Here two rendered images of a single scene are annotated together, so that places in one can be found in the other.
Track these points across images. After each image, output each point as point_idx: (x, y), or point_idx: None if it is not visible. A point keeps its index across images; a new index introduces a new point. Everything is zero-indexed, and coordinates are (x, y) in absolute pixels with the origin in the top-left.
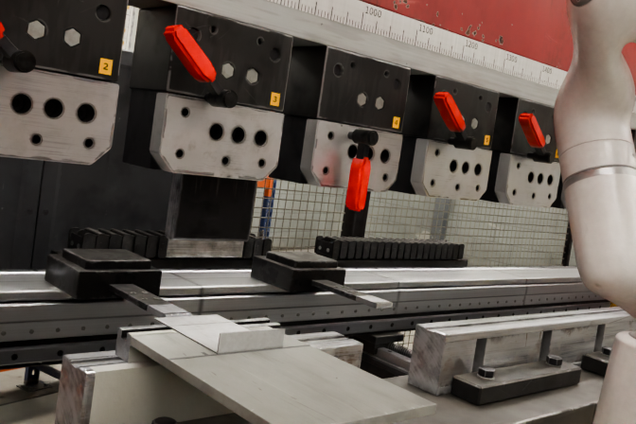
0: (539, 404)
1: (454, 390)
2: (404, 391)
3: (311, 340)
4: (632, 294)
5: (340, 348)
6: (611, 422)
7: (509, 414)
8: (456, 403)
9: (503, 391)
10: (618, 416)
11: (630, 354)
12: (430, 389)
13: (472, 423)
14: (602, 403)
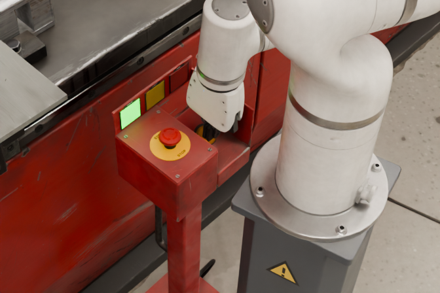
0: None
1: None
2: (49, 84)
3: None
4: None
5: None
6: (203, 55)
7: None
8: None
9: None
10: (205, 54)
11: (207, 22)
12: None
13: (146, 14)
14: (199, 42)
